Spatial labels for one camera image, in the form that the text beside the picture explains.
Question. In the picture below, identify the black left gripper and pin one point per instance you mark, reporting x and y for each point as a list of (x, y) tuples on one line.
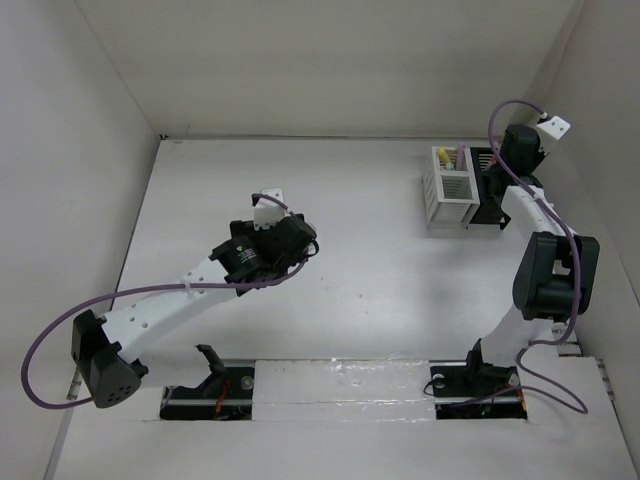
[(245, 228)]

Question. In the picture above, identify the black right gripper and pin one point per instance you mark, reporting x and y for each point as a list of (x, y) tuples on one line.
[(537, 154)]

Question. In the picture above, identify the purple pink highlighter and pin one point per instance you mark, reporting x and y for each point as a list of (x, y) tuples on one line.
[(461, 158)]

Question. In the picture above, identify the yellow highlighter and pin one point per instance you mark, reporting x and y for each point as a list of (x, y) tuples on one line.
[(443, 157)]

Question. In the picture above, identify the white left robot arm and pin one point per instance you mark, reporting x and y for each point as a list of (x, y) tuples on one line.
[(107, 349)]

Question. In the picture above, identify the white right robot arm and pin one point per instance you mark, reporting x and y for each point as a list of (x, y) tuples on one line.
[(556, 274)]

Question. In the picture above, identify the black desk organizer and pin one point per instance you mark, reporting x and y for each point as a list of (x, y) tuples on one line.
[(489, 212)]

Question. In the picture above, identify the white desk organizer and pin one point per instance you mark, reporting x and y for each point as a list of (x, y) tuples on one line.
[(451, 197)]

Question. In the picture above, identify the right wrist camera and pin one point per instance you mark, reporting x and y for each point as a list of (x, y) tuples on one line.
[(550, 131)]

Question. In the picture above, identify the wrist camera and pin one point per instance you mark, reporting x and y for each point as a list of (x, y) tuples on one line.
[(268, 208), (550, 131)]

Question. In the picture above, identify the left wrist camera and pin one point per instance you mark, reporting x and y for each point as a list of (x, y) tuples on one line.
[(268, 208)]

